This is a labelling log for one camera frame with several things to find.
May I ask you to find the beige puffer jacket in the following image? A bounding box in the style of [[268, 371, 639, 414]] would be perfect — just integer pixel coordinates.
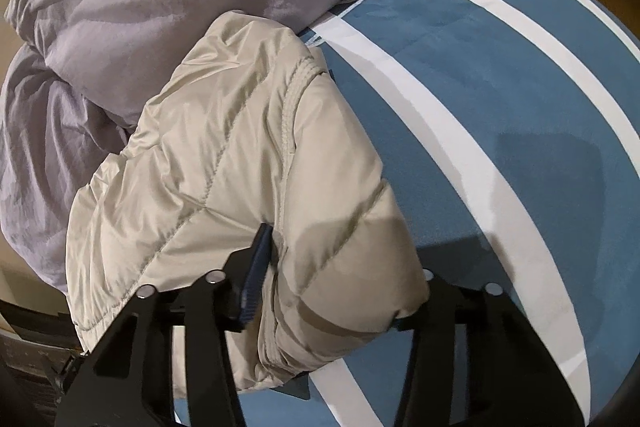
[[65, 9, 431, 393]]

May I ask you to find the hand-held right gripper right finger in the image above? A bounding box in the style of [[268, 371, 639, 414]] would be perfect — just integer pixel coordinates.
[[392, 268, 586, 427]]

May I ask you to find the blue white striped bed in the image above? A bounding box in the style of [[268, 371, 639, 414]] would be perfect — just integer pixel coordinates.
[[172, 0, 640, 427]]

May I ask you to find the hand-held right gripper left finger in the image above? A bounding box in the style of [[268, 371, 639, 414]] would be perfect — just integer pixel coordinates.
[[52, 223, 275, 427]]

